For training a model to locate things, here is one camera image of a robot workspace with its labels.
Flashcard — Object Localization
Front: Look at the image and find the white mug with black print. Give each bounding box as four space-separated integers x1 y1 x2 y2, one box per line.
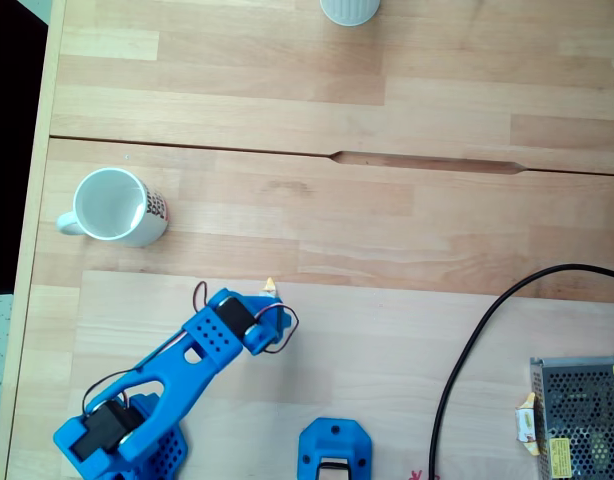
55 167 169 248

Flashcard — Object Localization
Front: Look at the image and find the blue camera stand base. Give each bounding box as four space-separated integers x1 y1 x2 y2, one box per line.
297 417 374 480

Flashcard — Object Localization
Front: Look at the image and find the white ribbed cup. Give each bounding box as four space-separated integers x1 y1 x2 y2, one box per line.
319 0 381 27

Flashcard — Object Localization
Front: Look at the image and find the light wooden board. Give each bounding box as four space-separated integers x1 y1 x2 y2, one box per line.
61 270 614 480

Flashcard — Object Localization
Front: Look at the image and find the metal mesh power supply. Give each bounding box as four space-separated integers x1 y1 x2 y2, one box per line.
529 354 614 480

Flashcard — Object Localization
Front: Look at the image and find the wooden stand post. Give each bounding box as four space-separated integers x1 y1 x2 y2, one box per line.
318 458 351 480

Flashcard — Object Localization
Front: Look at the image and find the thick black cable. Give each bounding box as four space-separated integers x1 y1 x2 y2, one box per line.
428 263 614 480

